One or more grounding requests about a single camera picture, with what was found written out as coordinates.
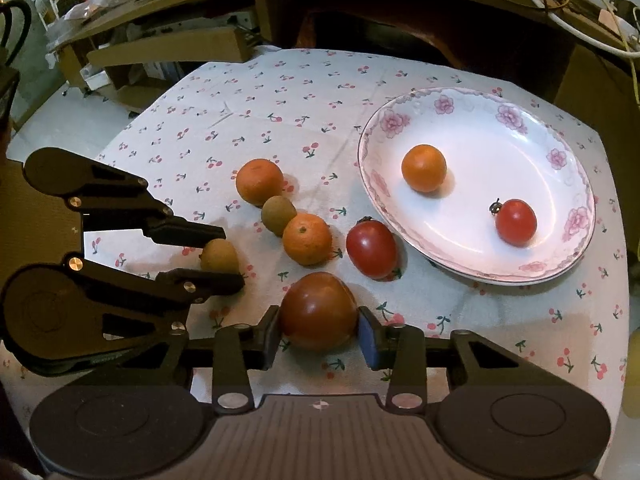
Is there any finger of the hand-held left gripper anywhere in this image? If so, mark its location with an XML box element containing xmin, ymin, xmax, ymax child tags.
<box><xmin>67</xmin><ymin>257</ymin><xmax>246</xmax><ymax>356</ymax></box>
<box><xmin>67</xmin><ymin>156</ymin><xmax>227</xmax><ymax>247</ymax></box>

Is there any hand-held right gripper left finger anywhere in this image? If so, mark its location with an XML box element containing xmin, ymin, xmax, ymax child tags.
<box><xmin>150</xmin><ymin>305</ymin><xmax>282</xmax><ymax>411</ymax></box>

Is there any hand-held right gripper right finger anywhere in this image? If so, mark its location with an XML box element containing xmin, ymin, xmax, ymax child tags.
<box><xmin>357</xmin><ymin>306</ymin><xmax>545</xmax><ymax>411</ymax></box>

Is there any brown kiwi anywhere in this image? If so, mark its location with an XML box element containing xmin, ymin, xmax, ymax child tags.
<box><xmin>261</xmin><ymin>195</ymin><xmax>298</xmax><ymax>237</ymax></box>
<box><xmin>200</xmin><ymin>238</ymin><xmax>241</xmax><ymax>274</ymax></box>

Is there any large dark red tomato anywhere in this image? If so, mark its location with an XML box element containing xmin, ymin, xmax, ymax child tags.
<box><xmin>278</xmin><ymin>271</ymin><xmax>359</xmax><ymax>352</ymax></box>

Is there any orange mandarin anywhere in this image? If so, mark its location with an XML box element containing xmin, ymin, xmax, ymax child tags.
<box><xmin>282</xmin><ymin>213</ymin><xmax>333</xmax><ymax>267</ymax></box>
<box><xmin>401</xmin><ymin>144</ymin><xmax>447</xmax><ymax>194</ymax></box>
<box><xmin>235</xmin><ymin>158</ymin><xmax>285</xmax><ymax>207</ymax></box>

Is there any white floral plate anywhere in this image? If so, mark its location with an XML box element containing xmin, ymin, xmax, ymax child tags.
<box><xmin>357</xmin><ymin>87</ymin><xmax>597</xmax><ymax>286</ymax></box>

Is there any cherry print tablecloth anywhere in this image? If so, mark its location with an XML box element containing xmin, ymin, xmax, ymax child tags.
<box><xmin>0</xmin><ymin>47</ymin><xmax>633</xmax><ymax>411</ymax></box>

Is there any small red tomato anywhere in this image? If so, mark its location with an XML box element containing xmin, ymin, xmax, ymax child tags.
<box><xmin>491</xmin><ymin>198</ymin><xmax>538</xmax><ymax>247</ymax></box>

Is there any white power strip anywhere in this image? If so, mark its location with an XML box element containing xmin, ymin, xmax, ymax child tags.
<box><xmin>607</xmin><ymin>10</ymin><xmax>640</xmax><ymax>43</ymax></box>

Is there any black cable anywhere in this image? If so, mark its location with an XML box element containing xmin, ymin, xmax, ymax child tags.
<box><xmin>0</xmin><ymin>0</ymin><xmax>32</xmax><ymax>68</ymax></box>

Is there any white cable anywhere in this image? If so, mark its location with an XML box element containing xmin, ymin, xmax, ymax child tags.
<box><xmin>517</xmin><ymin>0</ymin><xmax>640</xmax><ymax>58</ymax></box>

